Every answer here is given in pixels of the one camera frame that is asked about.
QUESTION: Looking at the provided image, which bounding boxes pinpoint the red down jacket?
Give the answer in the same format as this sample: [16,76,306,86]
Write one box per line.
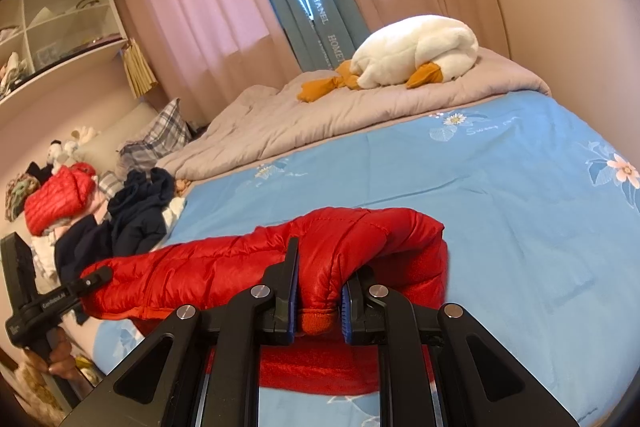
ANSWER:
[81,208,448,395]
[24,162,96,236]

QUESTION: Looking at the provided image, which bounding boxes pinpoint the dark navy clothes pile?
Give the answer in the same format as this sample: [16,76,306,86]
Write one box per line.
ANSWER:
[54,168,175,284]

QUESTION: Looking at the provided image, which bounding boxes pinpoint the person left hand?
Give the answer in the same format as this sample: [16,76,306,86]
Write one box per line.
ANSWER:
[23,327,79,381]

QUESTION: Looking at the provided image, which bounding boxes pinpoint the green patterned cloth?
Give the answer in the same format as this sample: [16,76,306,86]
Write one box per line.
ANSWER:
[6,173,40,222]

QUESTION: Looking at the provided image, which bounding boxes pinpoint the folded red down jacket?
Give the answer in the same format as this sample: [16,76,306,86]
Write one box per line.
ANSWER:
[24,162,96,236]

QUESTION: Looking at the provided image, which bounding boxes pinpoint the small plush toys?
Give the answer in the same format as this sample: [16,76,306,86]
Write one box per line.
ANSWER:
[47,126,100,174]

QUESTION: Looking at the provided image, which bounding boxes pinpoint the grey quilt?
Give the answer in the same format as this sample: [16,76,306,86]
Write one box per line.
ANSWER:
[156,48,551,181]

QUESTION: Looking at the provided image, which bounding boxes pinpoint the plaid pillow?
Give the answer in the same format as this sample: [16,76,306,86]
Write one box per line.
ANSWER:
[116,98,191,178]

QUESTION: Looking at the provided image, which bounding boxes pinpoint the blue floral bed sheet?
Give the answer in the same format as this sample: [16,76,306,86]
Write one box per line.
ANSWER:
[92,89,640,427]

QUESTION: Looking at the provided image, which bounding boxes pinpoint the yellow tassel hanging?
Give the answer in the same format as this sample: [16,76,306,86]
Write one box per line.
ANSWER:
[122,39,158,98]

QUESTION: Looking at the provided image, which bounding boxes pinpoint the white plush goose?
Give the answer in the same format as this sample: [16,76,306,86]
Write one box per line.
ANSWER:
[297,14,478,103]

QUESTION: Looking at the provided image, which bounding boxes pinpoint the pink left curtain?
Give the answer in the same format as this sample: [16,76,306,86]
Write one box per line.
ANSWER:
[115,0,302,124]

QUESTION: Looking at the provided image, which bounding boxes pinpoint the white wall shelf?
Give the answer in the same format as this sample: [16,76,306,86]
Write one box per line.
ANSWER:
[1,0,128,124]

